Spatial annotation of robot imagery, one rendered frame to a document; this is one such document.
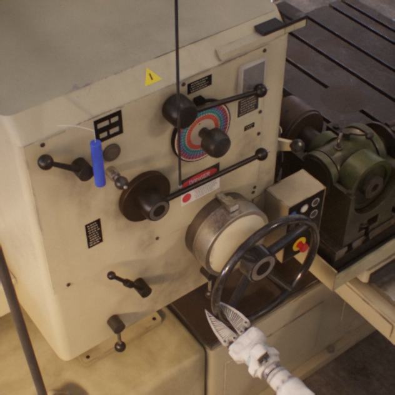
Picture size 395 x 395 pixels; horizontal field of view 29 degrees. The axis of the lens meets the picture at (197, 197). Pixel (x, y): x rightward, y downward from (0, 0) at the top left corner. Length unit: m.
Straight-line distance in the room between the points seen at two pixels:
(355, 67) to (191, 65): 1.68
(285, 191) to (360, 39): 1.49
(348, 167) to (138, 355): 1.00
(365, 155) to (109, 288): 0.93
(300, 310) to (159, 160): 1.32
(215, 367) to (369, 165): 0.98
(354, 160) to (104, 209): 0.92
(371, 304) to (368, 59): 1.17
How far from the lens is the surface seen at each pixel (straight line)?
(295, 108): 2.62
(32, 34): 1.90
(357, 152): 2.47
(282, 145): 2.23
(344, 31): 3.64
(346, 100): 3.19
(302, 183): 2.27
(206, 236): 2.06
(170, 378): 2.72
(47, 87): 1.71
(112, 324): 2.16
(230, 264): 1.92
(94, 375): 2.72
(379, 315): 2.81
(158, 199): 1.85
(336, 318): 3.33
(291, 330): 3.08
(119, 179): 1.75
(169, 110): 1.76
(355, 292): 2.86
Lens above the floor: 2.86
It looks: 44 degrees down
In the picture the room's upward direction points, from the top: straight up
